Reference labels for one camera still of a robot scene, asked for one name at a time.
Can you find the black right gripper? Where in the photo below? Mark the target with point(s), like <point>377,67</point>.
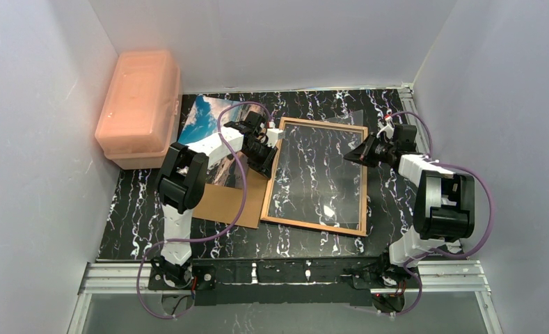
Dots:
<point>372,149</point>

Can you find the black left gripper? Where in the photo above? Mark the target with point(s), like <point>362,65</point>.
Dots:
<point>264,157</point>

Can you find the beach landscape photo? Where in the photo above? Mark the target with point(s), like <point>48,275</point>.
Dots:
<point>204,131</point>

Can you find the clear acrylic sheet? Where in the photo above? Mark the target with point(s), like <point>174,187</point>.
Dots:
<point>320,175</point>

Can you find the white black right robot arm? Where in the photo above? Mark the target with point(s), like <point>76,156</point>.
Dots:
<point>444,204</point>

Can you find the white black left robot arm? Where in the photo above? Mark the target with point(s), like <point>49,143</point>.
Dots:
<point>182,181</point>

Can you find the brown fibreboard backing board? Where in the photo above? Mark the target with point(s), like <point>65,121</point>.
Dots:
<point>221,203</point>

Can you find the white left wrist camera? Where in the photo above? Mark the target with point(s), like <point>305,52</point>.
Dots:
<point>272,136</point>

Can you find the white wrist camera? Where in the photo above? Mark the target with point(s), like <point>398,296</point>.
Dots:
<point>272,136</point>
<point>386,129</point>

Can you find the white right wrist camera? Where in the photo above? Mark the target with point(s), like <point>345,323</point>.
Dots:
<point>386,129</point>

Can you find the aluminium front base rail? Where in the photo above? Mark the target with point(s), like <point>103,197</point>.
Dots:
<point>453,297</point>

